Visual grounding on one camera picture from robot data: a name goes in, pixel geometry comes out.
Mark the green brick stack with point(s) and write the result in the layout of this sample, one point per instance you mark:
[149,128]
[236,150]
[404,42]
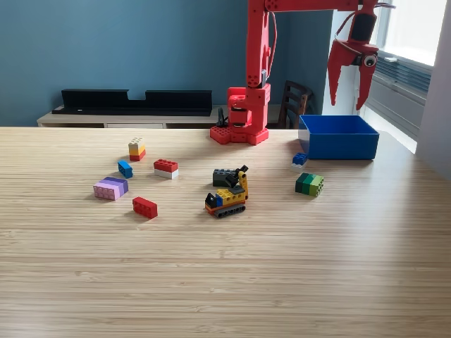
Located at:
[310,184]

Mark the red and white brick stack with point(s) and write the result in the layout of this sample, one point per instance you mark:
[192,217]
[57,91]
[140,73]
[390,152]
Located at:
[165,168]

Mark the blue plastic bin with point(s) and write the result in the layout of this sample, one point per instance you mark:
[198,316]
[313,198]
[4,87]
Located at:
[341,146]

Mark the grey window vent grille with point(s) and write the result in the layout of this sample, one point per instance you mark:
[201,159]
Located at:
[405,75]

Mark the dark wooden chair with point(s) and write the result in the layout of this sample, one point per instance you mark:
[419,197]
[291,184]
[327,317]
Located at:
[292,102]

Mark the blue and white brick stack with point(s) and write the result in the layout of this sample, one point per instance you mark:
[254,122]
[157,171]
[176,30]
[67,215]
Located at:
[299,160]

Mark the black table clamp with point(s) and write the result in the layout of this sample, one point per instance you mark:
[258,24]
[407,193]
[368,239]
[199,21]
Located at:
[221,118]

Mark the dark grey brick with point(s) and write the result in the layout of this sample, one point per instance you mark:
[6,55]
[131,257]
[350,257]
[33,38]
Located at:
[220,177]

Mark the yellow toy digger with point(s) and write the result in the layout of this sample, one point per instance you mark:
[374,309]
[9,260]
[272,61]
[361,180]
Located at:
[229,199]

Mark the beige yellow red brick stack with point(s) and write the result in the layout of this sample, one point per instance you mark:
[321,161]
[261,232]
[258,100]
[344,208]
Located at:
[136,149]

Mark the pale wooden sideboard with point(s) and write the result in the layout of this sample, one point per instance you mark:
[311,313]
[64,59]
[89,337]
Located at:
[123,120]

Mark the small blue brick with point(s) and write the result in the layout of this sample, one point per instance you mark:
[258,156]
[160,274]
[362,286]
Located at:
[125,169]

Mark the pink and purple brick stack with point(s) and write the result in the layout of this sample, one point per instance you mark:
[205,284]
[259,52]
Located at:
[111,188]

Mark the white window frame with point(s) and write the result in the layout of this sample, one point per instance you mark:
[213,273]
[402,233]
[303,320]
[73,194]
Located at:
[415,28]

